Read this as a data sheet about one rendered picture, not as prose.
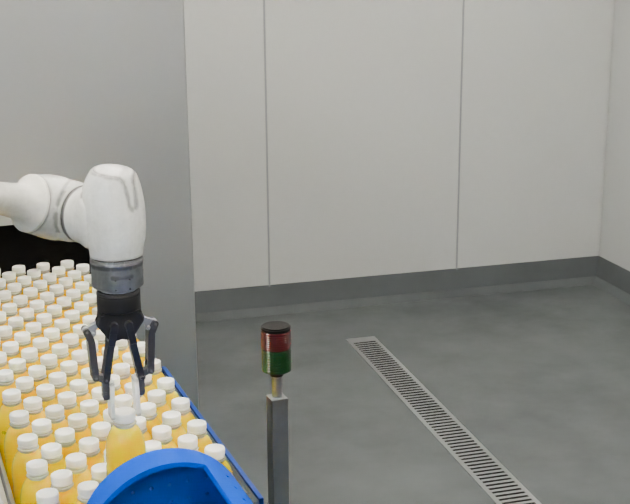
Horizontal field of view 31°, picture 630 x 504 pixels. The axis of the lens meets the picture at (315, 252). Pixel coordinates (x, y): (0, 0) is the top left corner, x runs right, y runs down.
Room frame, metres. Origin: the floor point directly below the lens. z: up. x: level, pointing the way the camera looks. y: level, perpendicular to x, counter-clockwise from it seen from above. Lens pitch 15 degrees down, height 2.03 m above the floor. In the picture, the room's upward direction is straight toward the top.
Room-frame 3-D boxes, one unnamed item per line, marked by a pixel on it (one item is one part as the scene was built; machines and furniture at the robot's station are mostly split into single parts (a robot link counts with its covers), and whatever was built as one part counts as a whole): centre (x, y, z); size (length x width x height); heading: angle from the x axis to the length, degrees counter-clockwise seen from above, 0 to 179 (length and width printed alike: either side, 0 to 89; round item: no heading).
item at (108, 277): (1.85, 0.34, 1.49); 0.09 x 0.09 x 0.06
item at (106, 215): (1.86, 0.35, 1.60); 0.13 x 0.11 x 0.16; 50
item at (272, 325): (2.24, 0.08, 1.18); 0.06 x 0.06 x 0.16
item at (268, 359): (2.24, 0.08, 1.18); 0.06 x 0.06 x 0.05
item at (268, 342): (2.24, 0.08, 1.23); 0.06 x 0.06 x 0.04
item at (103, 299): (1.85, 0.34, 1.42); 0.08 x 0.07 x 0.09; 111
